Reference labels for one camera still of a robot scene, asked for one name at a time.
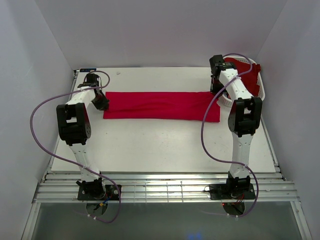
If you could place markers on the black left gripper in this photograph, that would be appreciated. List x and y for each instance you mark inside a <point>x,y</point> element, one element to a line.
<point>104,103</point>

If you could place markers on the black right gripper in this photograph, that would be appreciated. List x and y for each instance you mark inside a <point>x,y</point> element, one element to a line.
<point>213,90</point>

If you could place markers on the bright red t shirt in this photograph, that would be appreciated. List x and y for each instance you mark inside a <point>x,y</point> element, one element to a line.
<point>189,106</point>

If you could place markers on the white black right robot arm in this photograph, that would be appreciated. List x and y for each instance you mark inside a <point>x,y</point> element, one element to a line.
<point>243,121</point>

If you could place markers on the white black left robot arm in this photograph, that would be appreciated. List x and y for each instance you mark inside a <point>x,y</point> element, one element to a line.
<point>74,129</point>

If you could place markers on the dark red folded t shirt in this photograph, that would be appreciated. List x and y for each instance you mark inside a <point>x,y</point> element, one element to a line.
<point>250,80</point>

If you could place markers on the blue label sticker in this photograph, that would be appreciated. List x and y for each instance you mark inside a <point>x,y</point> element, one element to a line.
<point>87,70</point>

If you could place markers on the white plastic laundry basket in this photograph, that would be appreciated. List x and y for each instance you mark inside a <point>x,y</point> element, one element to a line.
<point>260,87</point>

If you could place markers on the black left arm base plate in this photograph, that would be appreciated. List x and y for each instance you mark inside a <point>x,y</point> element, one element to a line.
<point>111,193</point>

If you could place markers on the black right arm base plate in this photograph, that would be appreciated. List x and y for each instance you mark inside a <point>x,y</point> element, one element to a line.
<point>222,192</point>

